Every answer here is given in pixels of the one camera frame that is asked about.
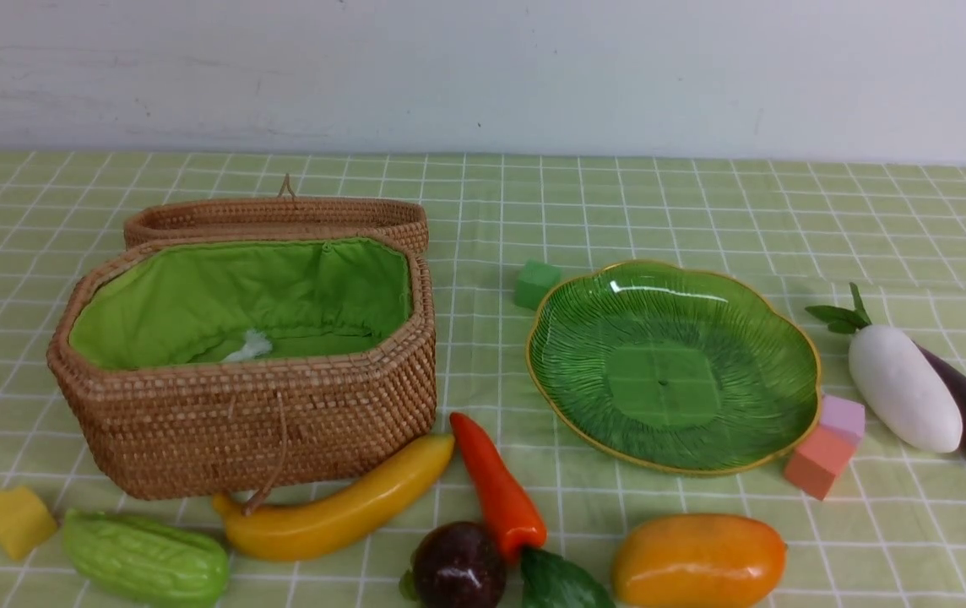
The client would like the woven wicker basket lid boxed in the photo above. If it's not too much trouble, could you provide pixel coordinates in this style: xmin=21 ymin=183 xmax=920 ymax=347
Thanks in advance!
xmin=122 ymin=177 xmax=430 ymax=254

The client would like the white radish with leaves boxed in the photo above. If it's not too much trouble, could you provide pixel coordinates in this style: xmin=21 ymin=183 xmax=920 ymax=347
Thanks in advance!
xmin=805 ymin=282 xmax=964 ymax=454

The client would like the green foam cube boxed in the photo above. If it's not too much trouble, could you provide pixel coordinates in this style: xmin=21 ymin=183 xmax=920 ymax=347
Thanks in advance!
xmin=513 ymin=259 xmax=562 ymax=311

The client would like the pink foam cube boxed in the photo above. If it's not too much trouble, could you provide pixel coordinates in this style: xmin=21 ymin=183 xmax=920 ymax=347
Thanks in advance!
xmin=819 ymin=395 xmax=866 ymax=447

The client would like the salmon orange foam cube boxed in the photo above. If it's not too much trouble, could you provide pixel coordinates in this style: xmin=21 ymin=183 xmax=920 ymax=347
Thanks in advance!
xmin=784 ymin=426 xmax=857 ymax=501

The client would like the yellow foam cube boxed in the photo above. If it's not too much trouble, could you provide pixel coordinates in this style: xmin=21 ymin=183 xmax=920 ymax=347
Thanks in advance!
xmin=0 ymin=486 xmax=58 ymax=562

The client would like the yellow banana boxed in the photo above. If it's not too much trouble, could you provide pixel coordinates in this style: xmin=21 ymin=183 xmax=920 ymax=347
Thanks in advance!
xmin=212 ymin=434 xmax=455 ymax=562

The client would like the orange mango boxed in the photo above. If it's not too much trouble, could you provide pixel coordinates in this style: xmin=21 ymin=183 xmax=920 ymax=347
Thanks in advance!
xmin=611 ymin=514 xmax=789 ymax=607

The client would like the green bitter gourd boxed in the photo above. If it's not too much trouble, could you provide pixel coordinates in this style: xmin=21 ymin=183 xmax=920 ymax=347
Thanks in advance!
xmin=62 ymin=509 xmax=230 ymax=607

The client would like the dark purple passion fruit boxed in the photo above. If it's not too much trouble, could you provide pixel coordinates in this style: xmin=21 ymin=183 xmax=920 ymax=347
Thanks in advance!
xmin=399 ymin=522 xmax=507 ymax=607

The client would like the green glass leaf plate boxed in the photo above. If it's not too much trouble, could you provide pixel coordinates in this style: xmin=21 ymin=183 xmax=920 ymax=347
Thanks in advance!
xmin=525 ymin=259 xmax=822 ymax=476

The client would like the woven wicker basket green lining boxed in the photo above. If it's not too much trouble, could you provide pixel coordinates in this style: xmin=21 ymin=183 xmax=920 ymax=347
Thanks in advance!
xmin=46 ymin=232 xmax=438 ymax=502

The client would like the orange carrot with leaves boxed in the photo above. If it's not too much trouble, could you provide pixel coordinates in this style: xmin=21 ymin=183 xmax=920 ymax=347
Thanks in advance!
xmin=449 ymin=412 xmax=616 ymax=607

